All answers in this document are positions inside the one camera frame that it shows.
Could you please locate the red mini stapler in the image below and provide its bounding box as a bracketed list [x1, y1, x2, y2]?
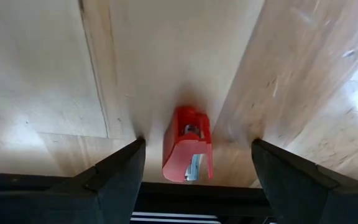
[162, 106, 214, 184]

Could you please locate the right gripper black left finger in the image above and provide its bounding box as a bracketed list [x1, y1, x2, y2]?
[0, 138, 147, 224]

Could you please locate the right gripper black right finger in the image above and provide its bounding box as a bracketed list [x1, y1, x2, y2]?
[252, 139, 358, 224]

